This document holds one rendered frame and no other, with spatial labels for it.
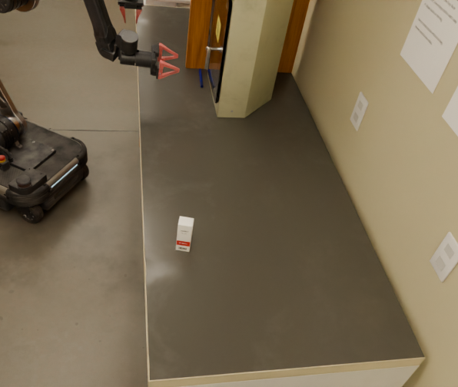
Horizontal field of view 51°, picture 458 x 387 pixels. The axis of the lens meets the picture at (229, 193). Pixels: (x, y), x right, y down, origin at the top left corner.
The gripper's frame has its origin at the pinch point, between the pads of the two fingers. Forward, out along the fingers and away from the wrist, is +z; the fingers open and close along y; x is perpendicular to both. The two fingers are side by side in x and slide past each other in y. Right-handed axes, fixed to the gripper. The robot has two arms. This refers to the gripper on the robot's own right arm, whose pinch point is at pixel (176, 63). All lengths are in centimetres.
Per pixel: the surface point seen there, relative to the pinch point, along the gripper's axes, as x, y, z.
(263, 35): -15.9, -1.3, 28.6
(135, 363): 112, -61, -5
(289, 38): 1, 34, 51
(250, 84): 2.5, -4.0, 27.8
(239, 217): 16, -59, 19
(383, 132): -12, -46, 61
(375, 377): 21, -108, 51
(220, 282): 16, -83, 11
